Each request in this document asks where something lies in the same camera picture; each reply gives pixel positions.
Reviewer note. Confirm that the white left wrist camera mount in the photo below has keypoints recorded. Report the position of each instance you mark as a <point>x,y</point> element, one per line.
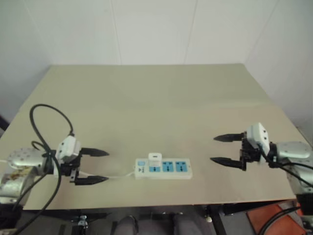
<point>67,146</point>

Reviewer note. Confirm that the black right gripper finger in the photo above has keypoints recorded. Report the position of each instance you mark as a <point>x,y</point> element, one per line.
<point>225,161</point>
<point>230,137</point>

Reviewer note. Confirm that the white blue power strip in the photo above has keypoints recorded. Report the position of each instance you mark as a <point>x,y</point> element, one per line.
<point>171,171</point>

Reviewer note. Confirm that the white charger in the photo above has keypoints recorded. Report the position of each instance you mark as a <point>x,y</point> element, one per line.
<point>154,159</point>

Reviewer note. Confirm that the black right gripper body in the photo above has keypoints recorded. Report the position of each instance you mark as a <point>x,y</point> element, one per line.
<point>249,154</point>

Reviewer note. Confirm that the black table frame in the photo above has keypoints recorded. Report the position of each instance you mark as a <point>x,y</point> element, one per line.
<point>217,220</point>

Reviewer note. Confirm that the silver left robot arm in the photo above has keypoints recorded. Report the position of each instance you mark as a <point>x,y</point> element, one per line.
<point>23,159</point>

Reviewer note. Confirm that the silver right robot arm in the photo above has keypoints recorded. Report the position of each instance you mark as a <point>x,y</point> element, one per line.
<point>293,149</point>

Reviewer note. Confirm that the orange object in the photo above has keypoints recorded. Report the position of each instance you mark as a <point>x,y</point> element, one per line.
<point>274,220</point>

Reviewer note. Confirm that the dark grey rounded shape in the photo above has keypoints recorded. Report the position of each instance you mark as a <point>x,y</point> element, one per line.
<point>126,226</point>

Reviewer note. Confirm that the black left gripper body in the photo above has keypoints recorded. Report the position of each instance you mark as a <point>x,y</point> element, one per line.
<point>71,169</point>

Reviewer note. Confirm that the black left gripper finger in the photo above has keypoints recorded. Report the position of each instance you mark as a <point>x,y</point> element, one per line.
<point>90,180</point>
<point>95,152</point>

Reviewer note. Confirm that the metal clamp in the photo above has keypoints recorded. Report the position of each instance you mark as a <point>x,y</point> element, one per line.
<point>83,221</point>

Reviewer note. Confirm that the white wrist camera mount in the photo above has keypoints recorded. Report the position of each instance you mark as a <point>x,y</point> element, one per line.
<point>67,146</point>
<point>258,133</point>

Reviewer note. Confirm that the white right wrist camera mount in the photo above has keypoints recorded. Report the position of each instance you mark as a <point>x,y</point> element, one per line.
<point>258,133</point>

